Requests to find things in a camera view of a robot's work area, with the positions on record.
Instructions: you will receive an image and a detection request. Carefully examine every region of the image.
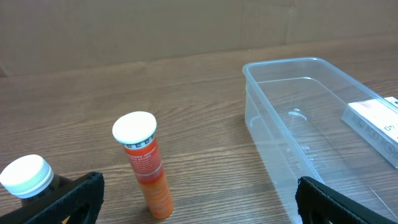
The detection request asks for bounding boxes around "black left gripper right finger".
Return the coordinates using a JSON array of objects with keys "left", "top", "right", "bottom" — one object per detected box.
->
[{"left": 295, "top": 176, "right": 396, "bottom": 224}]

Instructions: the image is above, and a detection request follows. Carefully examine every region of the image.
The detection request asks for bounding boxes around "white blue Hansaplast box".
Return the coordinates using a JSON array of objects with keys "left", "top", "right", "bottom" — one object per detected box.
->
[{"left": 341, "top": 96, "right": 397, "bottom": 168}]

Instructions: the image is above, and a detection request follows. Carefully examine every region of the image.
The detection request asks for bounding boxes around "clear plastic container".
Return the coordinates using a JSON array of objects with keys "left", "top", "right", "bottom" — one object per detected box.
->
[{"left": 243, "top": 57, "right": 397, "bottom": 223}]

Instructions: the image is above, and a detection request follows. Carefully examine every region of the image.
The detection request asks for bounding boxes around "orange tube white cap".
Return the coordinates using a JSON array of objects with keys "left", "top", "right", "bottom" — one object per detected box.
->
[{"left": 112, "top": 111, "right": 174, "bottom": 219}]

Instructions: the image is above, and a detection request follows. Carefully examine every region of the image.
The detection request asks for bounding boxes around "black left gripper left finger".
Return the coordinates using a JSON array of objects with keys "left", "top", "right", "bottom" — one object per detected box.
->
[{"left": 1, "top": 172, "right": 104, "bottom": 224}]

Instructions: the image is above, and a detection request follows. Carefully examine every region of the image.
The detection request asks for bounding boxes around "brown bottle white cap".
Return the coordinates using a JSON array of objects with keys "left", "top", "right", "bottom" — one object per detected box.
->
[{"left": 1, "top": 154, "right": 73, "bottom": 207}]

